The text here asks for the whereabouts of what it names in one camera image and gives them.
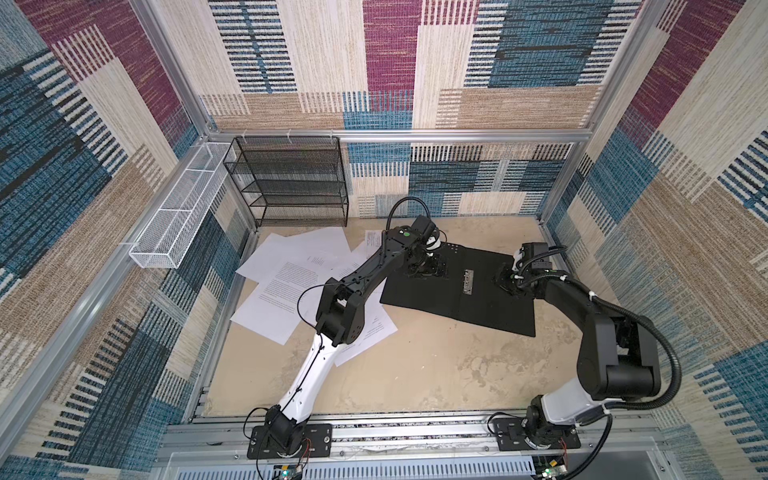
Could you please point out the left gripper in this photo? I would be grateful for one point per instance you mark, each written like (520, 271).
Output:
(435, 269)

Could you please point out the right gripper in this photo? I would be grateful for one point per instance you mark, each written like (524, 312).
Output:
(500, 279)

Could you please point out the orange black file folder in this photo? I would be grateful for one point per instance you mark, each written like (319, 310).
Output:
(460, 283)

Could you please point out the diagram drawing paper sheet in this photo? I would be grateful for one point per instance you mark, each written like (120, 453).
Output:
(370, 245)

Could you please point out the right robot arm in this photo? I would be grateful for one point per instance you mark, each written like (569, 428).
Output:
(624, 361)

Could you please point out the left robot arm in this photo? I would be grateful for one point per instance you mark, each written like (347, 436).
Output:
(339, 321)

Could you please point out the silver folder clip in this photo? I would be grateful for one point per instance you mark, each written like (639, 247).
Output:
(468, 281)

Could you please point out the right text paper sheet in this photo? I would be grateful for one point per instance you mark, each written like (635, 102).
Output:
(378, 324)

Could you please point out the large front text sheet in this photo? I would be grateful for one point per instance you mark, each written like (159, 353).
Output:
(289, 296)

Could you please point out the blank white paper sheet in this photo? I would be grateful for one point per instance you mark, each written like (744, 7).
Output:
(329, 242)

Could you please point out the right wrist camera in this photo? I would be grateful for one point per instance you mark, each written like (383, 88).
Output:
(530, 249)

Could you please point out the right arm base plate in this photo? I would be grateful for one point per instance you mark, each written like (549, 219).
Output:
(513, 434)

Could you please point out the black wire mesh shelf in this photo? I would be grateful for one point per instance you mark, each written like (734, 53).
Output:
(290, 181)

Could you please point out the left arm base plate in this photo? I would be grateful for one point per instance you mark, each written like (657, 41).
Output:
(308, 440)

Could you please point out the white wire mesh basket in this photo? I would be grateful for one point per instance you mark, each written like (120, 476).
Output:
(171, 230)

